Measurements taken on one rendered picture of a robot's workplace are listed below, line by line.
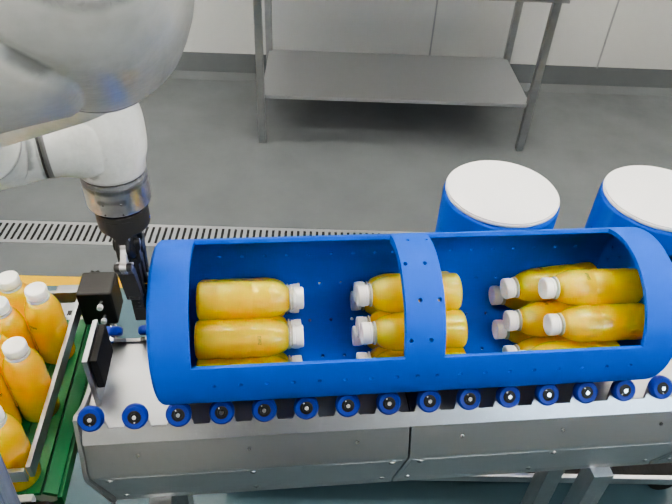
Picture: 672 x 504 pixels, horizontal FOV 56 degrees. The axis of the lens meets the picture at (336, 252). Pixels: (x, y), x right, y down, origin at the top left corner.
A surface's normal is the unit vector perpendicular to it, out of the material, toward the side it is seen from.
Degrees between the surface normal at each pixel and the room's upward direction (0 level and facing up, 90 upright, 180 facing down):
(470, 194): 0
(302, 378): 88
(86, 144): 87
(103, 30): 120
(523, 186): 0
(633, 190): 0
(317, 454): 70
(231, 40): 90
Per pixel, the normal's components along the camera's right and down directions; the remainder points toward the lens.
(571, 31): 0.00, 0.65
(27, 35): 0.07, 0.90
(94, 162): 0.26, 0.69
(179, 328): 0.10, -0.02
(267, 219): 0.04, -0.76
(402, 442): 0.11, 0.36
